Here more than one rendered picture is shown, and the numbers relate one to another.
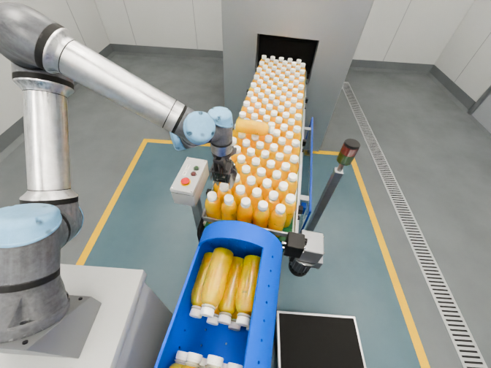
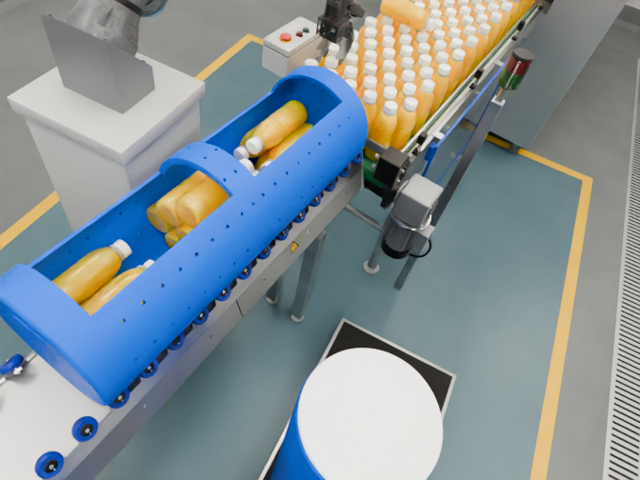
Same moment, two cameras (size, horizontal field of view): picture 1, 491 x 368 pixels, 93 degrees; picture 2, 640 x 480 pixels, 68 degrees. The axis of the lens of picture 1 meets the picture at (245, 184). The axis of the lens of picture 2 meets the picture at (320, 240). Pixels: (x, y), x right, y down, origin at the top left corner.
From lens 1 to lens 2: 0.73 m
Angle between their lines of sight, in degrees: 9
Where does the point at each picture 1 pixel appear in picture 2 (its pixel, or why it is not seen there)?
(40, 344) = (113, 51)
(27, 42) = not seen: outside the picture
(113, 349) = (154, 121)
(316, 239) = (428, 190)
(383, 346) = (484, 442)
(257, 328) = (298, 150)
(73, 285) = not seen: hidden behind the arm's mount
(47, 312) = (124, 34)
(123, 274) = (184, 78)
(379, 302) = (510, 390)
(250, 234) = (334, 82)
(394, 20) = not seen: outside the picture
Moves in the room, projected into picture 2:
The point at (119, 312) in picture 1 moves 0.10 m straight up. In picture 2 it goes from (170, 101) to (165, 65)
